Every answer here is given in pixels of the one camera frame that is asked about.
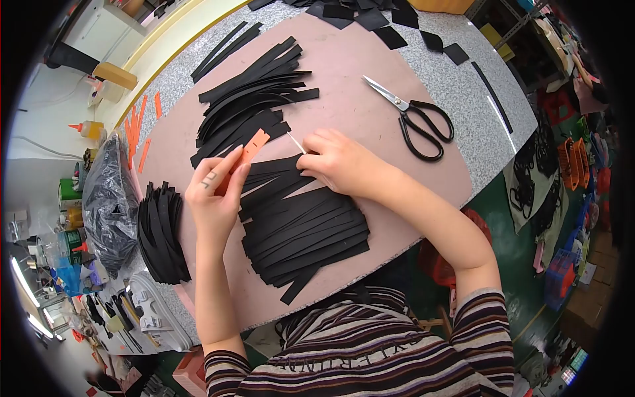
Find person's right index finger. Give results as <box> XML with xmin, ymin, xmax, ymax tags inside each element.
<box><xmin>303</xmin><ymin>135</ymin><xmax>348</xmax><ymax>154</ymax></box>

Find pink plastic stool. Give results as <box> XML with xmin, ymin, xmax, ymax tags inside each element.
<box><xmin>172</xmin><ymin>346</ymin><xmax>207</xmax><ymax>397</ymax></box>

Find orange plastic basket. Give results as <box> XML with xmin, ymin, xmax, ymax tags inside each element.
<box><xmin>557</xmin><ymin>137</ymin><xmax>591</xmax><ymax>192</ymax></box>

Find fanned pile of black strips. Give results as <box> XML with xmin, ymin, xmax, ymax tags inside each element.
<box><xmin>190</xmin><ymin>36</ymin><xmax>321</xmax><ymax>169</ymax></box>

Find black plastic bag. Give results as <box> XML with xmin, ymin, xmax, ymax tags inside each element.
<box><xmin>82</xmin><ymin>133</ymin><xmax>141</xmax><ymax>279</ymax></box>

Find red plastic bag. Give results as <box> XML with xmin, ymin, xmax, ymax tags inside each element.
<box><xmin>417</xmin><ymin>207</ymin><xmax>493</xmax><ymax>289</ymax></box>

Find black diamond-shaped cut piece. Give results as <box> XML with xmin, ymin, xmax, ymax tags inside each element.
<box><xmin>443</xmin><ymin>43</ymin><xmax>470</xmax><ymax>66</ymax></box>
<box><xmin>419</xmin><ymin>31</ymin><xmax>445</xmax><ymax>54</ymax></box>
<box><xmin>372</xmin><ymin>26</ymin><xmax>409</xmax><ymax>51</ymax></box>

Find person's right hand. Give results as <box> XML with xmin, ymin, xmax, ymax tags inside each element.
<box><xmin>297</xmin><ymin>128</ymin><xmax>399</xmax><ymax>200</ymax></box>

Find person's left middle finger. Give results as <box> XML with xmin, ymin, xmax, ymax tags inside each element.
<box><xmin>191</xmin><ymin>157</ymin><xmax>221</xmax><ymax>175</ymax></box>

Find black-handled scissors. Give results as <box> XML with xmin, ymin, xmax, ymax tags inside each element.
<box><xmin>361</xmin><ymin>74</ymin><xmax>455</xmax><ymax>162</ymax></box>

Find person's body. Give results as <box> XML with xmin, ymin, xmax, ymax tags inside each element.
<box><xmin>204</xmin><ymin>285</ymin><xmax>516</xmax><ymax>397</ymax></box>

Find person's right thumb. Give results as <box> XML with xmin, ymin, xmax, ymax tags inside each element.
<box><xmin>297</xmin><ymin>153</ymin><xmax>330</xmax><ymax>173</ymax></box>

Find cluttered metal shelf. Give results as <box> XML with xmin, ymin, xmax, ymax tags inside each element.
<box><xmin>465</xmin><ymin>0</ymin><xmax>612</xmax><ymax>117</ymax></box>

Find green tin can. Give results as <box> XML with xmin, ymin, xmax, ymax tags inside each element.
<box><xmin>59</xmin><ymin>178</ymin><xmax>84</xmax><ymax>209</ymax></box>

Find blue plastic basket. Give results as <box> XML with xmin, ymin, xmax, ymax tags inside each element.
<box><xmin>544</xmin><ymin>248</ymin><xmax>581</xmax><ymax>312</ymax></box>

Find person's left hand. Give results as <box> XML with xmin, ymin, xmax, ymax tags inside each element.
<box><xmin>185</xmin><ymin>145</ymin><xmax>252</xmax><ymax>240</ymax></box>

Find person's left index finger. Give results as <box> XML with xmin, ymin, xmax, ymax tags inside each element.
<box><xmin>190</xmin><ymin>145</ymin><xmax>244</xmax><ymax>197</ymax></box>

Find single long black strap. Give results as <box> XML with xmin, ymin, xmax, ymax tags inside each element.
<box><xmin>470</xmin><ymin>61</ymin><xmax>515</xmax><ymax>135</ymax></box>

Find glue bottle with orange tip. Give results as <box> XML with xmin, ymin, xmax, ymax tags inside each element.
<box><xmin>68</xmin><ymin>120</ymin><xmax>106</xmax><ymax>141</ymax></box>

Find bunch of narrow black strips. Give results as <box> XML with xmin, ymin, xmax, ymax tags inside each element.
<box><xmin>190</xmin><ymin>21</ymin><xmax>265</xmax><ymax>84</ymax></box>

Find cloth with black straps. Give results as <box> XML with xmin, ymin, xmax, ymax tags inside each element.
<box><xmin>503</xmin><ymin>119</ymin><xmax>570</xmax><ymax>235</ymax></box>

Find orange perforated card template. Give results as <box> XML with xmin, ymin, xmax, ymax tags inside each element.
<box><xmin>214</xmin><ymin>128</ymin><xmax>272</xmax><ymax>196</ymax></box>

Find upright stack of black strips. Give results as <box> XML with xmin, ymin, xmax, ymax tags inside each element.
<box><xmin>137</xmin><ymin>181</ymin><xmax>192</xmax><ymax>286</ymax></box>

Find person's left thumb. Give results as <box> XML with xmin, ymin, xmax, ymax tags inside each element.
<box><xmin>226</xmin><ymin>164</ymin><xmax>252</xmax><ymax>204</ymax></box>

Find pink work mat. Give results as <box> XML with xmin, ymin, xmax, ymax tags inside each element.
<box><xmin>133</xmin><ymin>12</ymin><xmax>473</xmax><ymax>331</ymax></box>

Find marked heap of black strips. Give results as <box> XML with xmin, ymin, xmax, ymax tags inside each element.
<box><xmin>238</xmin><ymin>154</ymin><xmax>371</xmax><ymax>306</ymax></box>

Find person's right middle finger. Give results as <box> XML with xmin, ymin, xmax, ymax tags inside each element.
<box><xmin>313</xmin><ymin>128</ymin><xmax>354</xmax><ymax>144</ymax></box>

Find scattered orange strips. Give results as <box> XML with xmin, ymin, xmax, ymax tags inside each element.
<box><xmin>123</xmin><ymin>92</ymin><xmax>163</xmax><ymax>174</ymax></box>

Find pile of black leather pieces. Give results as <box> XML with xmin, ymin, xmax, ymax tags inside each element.
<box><xmin>247</xmin><ymin>0</ymin><xmax>420</xmax><ymax>31</ymax></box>

